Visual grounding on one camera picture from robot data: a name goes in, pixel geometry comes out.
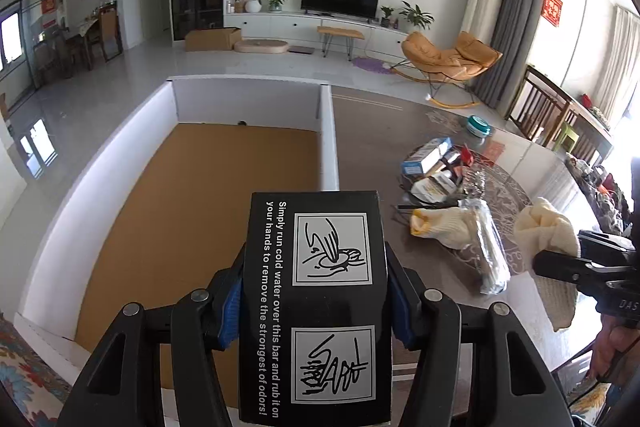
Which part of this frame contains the grey curtain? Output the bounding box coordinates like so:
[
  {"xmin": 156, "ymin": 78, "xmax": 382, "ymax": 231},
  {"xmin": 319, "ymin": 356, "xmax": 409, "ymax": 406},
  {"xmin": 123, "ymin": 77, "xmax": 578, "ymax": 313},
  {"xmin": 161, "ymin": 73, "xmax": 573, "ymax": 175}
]
[{"xmin": 472, "ymin": 0, "xmax": 553, "ymax": 108}]

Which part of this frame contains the green stool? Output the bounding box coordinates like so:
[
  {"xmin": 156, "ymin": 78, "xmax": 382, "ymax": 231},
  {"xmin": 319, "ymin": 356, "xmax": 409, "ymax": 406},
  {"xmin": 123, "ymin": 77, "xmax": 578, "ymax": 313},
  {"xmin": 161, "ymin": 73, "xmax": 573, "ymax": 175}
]
[{"xmin": 552, "ymin": 122, "xmax": 579, "ymax": 152}]

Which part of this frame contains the black printed box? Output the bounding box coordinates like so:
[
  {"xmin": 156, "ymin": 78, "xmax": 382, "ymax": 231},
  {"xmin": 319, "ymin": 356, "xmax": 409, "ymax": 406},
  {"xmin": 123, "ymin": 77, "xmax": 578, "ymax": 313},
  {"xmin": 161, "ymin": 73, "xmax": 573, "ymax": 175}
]
[{"xmin": 237, "ymin": 192, "xmax": 393, "ymax": 425}]

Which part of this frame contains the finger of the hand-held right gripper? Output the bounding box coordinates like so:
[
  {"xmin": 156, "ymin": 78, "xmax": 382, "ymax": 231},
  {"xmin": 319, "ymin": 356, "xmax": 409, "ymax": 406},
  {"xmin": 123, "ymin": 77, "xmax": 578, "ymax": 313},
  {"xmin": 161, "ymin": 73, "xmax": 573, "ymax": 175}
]
[
  {"xmin": 532, "ymin": 250, "xmax": 613, "ymax": 292},
  {"xmin": 576, "ymin": 230, "xmax": 640, "ymax": 255}
]

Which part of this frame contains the floral cushion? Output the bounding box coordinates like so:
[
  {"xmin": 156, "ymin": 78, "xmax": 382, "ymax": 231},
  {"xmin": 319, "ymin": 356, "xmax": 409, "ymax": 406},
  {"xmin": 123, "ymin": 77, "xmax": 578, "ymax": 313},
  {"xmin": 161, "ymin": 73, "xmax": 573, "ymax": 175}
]
[{"xmin": 0, "ymin": 314, "xmax": 73, "ymax": 427}]

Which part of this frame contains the brown cardboard box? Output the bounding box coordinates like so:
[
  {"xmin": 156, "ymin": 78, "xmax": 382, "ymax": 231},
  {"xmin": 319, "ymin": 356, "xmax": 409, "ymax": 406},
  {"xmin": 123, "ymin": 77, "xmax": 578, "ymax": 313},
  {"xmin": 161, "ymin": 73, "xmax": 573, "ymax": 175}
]
[{"xmin": 184, "ymin": 27, "xmax": 242, "ymax": 52}]

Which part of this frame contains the red window decoration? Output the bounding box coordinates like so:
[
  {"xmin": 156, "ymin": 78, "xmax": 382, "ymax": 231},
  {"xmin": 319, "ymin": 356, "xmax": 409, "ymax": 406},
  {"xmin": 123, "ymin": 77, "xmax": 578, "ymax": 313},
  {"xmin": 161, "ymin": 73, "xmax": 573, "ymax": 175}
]
[{"xmin": 542, "ymin": 0, "xmax": 565, "ymax": 28}]

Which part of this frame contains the cloth covered standing air conditioner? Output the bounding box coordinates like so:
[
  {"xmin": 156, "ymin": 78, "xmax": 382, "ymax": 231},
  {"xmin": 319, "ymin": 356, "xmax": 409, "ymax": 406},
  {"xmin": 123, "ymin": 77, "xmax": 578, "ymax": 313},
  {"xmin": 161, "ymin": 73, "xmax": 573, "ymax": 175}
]
[{"xmin": 460, "ymin": 0, "xmax": 507, "ymax": 52}]

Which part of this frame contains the white sunscreen bottle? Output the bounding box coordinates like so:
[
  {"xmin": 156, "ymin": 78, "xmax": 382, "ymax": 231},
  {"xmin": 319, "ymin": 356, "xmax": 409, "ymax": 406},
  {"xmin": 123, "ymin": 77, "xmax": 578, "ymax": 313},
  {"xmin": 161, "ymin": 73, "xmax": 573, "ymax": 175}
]
[{"xmin": 410, "ymin": 171, "xmax": 458, "ymax": 204}]

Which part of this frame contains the white sheer curtain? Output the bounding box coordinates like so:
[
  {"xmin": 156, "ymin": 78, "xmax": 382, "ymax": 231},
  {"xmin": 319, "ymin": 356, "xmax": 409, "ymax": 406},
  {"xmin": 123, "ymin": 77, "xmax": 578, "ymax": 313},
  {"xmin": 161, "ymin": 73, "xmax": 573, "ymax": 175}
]
[{"xmin": 592, "ymin": 4, "xmax": 640, "ymax": 128}]

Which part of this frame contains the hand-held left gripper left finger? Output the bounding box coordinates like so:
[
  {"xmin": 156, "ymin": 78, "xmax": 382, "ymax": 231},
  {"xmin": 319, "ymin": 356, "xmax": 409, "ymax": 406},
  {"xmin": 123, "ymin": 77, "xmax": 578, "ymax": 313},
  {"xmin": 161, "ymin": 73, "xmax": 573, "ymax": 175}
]
[{"xmin": 57, "ymin": 242, "xmax": 248, "ymax": 427}]

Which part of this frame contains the beige round cushion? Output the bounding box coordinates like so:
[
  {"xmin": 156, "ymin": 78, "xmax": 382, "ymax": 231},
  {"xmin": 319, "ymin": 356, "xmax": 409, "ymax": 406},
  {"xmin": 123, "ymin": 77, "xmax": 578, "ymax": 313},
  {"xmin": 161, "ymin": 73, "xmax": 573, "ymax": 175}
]
[{"xmin": 235, "ymin": 38, "xmax": 291, "ymax": 54}]

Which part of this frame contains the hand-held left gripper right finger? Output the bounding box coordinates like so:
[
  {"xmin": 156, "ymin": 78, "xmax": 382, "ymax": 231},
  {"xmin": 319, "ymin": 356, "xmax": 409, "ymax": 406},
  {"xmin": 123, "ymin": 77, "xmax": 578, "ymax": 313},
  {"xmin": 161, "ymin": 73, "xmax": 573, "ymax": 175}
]
[{"xmin": 385, "ymin": 242, "xmax": 573, "ymax": 427}]

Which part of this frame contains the clear hair claw clip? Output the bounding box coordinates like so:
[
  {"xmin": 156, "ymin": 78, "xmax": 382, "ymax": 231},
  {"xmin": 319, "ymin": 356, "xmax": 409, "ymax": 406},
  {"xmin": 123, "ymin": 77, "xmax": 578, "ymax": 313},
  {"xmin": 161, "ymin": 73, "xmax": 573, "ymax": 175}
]
[{"xmin": 462, "ymin": 169, "xmax": 493, "ymax": 198}]

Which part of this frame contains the purple floor mat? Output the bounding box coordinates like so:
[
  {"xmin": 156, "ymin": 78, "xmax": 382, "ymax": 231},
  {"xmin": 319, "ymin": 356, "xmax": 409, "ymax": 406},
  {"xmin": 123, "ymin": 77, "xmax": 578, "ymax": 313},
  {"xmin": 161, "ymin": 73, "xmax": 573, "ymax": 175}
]
[{"xmin": 352, "ymin": 56, "xmax": 393, "ymax": 70}]

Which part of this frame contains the clear plastic wrapped packet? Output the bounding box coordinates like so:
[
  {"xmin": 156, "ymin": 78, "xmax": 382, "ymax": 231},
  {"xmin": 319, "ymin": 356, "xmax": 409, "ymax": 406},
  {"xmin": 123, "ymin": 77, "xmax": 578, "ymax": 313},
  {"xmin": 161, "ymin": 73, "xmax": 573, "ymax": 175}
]
[{"xmin": 457, "ymin": 199, "xmax": 512, "ymax": 296}]

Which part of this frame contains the large white cardboard box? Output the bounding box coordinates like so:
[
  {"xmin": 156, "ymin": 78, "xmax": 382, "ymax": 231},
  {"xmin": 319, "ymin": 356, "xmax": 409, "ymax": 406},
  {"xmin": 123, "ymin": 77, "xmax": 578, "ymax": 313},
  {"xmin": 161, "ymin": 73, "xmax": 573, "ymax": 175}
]
[{"xmin": 14, "ymin": 76, "xmax": 342, "ymax": 427}]

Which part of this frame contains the cream knit glove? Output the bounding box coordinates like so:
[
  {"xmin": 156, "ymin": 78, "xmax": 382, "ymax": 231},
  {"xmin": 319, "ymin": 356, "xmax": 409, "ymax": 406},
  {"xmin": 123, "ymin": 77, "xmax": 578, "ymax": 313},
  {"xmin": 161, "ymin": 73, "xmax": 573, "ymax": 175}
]
[{"xmin": 514, "ymin": 197, "xmax": 583, "ymax": 333}]

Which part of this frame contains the blue and white long box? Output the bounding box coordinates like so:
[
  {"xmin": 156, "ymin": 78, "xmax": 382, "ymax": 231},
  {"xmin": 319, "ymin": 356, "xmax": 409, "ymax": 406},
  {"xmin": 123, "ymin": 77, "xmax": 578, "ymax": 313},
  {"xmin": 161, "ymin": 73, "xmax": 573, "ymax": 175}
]
[{"xmin": 402, "ymin": 137, "xmax": 453, "ymax": 178}]

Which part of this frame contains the white knit glove yellow cuff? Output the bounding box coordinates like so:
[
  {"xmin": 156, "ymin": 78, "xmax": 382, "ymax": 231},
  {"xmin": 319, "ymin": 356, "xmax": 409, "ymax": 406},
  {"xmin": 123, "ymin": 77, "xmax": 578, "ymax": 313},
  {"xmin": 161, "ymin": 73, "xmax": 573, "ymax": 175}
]
[{"xmin": 410, "ymin": 204, "xmax": 481, "ymax": 250}]

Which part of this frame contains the orange rocking chair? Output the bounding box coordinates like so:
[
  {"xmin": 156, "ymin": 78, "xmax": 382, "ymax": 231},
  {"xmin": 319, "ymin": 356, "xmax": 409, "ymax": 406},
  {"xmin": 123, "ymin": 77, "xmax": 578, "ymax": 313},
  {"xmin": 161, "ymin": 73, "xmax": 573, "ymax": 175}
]
[{"xmin": 390, "ymin": 31, "xmax": 503, "ymax": 108}]

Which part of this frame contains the person's right hand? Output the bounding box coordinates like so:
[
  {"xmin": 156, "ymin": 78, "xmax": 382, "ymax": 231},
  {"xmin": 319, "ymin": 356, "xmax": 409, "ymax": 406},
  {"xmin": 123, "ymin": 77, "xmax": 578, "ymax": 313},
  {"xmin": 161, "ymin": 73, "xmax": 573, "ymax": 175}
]
[{"xmin": 590, "ymin": 317, "xmax": 640, "ymax": 383}]

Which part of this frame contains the white television cabinet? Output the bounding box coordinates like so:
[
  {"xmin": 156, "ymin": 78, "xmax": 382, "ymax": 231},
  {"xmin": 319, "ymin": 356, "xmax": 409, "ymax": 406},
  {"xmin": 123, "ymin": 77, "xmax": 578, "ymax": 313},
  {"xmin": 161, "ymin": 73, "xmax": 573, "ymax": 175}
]
[{"xmin": 223, "ymin": 9, "xmax": 426, "ymax": 58}]

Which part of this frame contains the wooden bench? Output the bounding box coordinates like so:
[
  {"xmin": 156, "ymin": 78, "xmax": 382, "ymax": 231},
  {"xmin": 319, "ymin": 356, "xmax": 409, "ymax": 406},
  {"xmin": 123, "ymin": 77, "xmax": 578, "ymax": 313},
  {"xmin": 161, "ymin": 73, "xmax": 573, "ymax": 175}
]
[{"xmin": 316, "ymin": 26, "xmax": 366, "ymax": 58}]

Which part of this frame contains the wooden side table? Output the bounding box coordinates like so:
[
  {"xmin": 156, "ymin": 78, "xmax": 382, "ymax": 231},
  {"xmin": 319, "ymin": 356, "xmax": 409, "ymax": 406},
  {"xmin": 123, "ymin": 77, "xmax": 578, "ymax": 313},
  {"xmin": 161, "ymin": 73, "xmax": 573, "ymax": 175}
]
[{"xmin": 565, "ymin": 97, "xmax": 616, "ymax": 168}]

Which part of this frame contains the dining table with chairs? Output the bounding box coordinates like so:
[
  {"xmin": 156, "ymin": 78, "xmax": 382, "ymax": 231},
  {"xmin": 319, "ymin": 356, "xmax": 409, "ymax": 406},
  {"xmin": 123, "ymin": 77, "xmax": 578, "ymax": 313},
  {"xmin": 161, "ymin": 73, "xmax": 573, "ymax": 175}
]
[{"xmin": 35, "ymin": 2, "xmax": 123, "ymax": 72}]

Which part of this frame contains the large leafy potted plant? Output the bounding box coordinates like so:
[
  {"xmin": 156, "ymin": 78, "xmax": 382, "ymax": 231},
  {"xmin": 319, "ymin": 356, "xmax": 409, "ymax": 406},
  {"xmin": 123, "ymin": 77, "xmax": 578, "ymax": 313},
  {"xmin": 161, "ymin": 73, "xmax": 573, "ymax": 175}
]
[{"xmin": 397, "ymin": 1, "xmax": 435, "ymax": 32}]

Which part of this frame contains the dark wooden chair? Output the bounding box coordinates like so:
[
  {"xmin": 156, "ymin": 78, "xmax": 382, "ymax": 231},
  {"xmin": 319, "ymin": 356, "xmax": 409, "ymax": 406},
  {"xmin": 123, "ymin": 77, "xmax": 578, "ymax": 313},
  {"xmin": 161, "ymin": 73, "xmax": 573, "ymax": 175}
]
[{"xmin": 507, "ymin": 66, "xmax": 573, "ymax": 142}]

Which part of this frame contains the teal round container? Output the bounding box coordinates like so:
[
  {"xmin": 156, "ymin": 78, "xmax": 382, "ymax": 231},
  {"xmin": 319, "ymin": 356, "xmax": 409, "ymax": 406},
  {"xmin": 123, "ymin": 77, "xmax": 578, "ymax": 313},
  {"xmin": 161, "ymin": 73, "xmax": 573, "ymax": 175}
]
[{"xmin": 462, "ymin": 116, "xmax": 494, "ymax": 140}]

